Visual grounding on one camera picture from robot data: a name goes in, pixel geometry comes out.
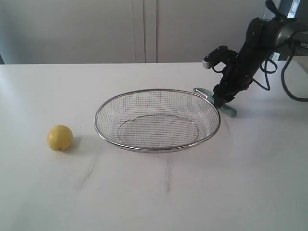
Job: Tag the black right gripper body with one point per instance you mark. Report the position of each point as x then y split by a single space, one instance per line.
239 72

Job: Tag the teal handled peeler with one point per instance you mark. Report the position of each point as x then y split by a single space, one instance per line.
231 112

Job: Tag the yellow lemon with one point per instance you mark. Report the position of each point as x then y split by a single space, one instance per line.
60 138

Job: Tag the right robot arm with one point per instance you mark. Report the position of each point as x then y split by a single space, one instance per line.
263 37

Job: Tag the white cabinet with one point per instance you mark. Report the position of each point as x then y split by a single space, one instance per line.
122 31

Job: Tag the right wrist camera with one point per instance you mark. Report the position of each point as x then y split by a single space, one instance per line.
220 55

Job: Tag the oval metal wire basket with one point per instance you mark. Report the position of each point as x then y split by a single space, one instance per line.
157 120

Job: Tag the window frame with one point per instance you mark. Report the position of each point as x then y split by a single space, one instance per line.
293 8

